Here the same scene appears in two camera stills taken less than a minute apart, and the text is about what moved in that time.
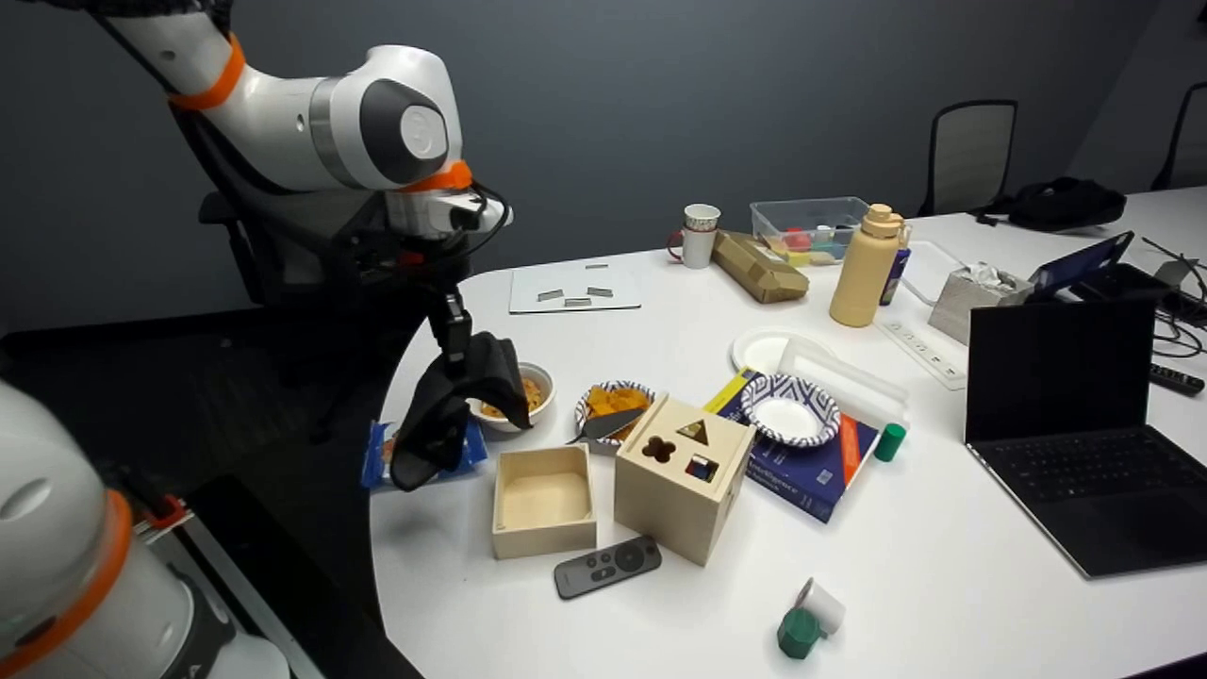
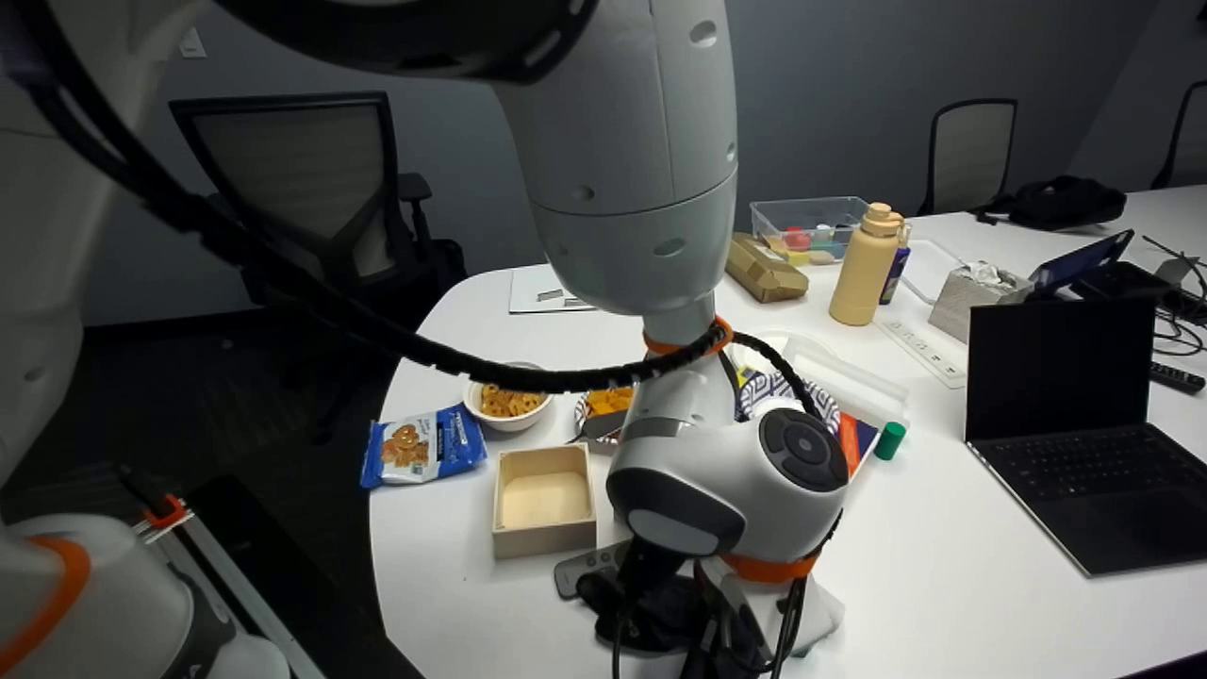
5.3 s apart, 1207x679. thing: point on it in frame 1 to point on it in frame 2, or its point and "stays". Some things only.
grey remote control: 604,567 stays
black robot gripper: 436,434 to 660,601
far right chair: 1189,143 stays
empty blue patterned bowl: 789,409 stays
